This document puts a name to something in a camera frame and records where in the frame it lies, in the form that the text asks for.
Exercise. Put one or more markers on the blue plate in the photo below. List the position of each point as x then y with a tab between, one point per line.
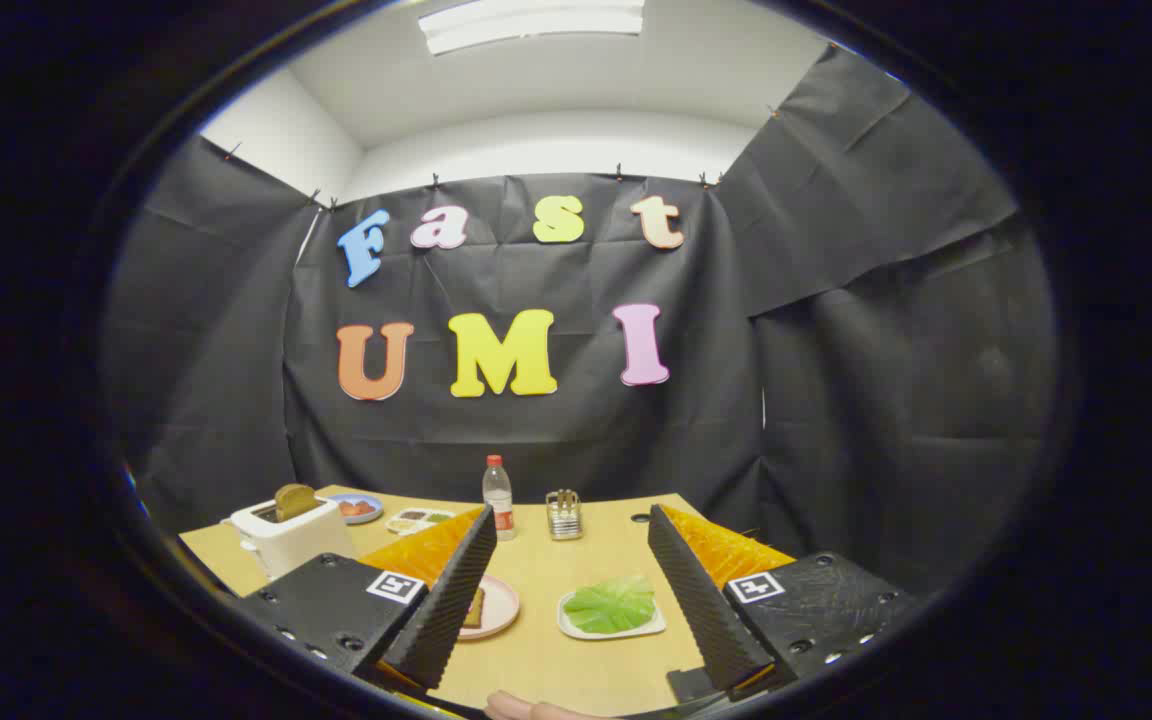
366	519

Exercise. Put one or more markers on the pink plate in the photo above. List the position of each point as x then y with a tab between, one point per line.
501	605

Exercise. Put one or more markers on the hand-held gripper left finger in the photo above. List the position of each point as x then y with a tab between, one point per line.
451	590

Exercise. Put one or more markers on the green lettuce leaf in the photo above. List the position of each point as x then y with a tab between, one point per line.
611	605

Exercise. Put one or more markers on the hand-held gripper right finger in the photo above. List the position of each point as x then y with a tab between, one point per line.
701	600

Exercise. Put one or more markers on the white toaster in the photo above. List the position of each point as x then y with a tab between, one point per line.
296	545

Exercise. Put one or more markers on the black backdrop cloth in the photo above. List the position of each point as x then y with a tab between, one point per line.
536	430

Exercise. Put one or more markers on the small white plate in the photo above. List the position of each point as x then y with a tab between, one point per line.
631	633

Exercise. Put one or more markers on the pale bread slice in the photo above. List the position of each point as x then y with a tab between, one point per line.
476	607

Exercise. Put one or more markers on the ceiling light panel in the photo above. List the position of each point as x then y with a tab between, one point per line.
531	22

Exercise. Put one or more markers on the white divided tray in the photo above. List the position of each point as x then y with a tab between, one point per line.
421	527

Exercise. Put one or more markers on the brown toast slice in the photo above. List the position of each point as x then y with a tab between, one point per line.
294	500

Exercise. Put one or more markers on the clear plastic water bottle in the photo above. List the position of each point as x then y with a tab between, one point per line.
499	500

